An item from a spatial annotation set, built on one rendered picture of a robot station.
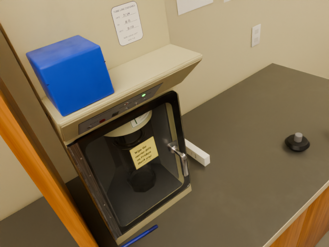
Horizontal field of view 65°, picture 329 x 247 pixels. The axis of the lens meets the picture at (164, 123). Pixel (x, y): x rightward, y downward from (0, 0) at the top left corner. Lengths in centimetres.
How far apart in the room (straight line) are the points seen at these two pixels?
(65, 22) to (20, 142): 23
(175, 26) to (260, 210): 82
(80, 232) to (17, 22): 45
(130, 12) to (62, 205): 42
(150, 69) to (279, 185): 68
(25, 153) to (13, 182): 68
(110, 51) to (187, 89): 84
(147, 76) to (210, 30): 89
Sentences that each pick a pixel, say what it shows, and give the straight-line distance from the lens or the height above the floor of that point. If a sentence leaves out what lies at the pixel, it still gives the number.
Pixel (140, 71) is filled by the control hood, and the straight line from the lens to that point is 53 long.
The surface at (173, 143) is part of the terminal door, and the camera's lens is 77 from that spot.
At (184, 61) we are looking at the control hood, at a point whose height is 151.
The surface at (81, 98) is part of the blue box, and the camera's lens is 45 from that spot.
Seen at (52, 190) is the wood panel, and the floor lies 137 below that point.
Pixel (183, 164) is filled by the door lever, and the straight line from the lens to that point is 77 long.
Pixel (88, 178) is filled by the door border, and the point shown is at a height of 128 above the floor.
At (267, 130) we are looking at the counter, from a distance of 125.
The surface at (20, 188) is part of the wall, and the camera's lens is 120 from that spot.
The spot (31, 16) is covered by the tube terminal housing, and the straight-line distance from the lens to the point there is 52.
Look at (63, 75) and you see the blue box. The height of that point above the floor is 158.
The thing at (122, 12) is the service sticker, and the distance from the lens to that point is 57.
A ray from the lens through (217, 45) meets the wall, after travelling 142.
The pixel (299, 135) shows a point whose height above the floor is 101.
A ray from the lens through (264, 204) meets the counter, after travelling 98.
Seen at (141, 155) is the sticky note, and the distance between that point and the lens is 71.
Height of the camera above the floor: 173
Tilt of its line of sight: 37 degrees down
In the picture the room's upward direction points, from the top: 11 degrees counter-clockwise
